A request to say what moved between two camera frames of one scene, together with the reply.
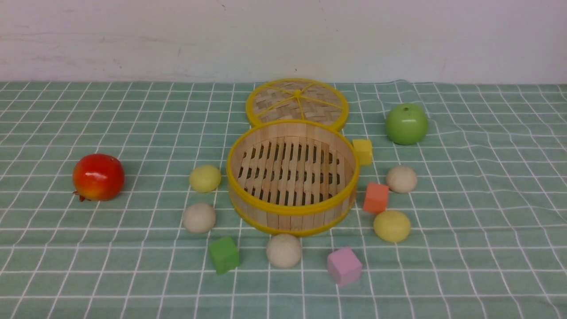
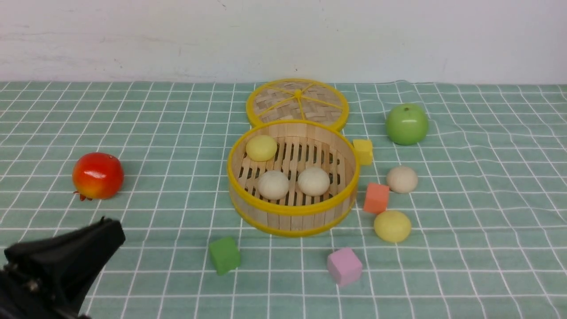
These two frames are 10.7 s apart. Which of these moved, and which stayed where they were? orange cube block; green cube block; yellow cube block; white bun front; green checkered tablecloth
Moved: white bun front
Stayed: yellow cube block; green checkered tablecloth; orange cube block; green cube block
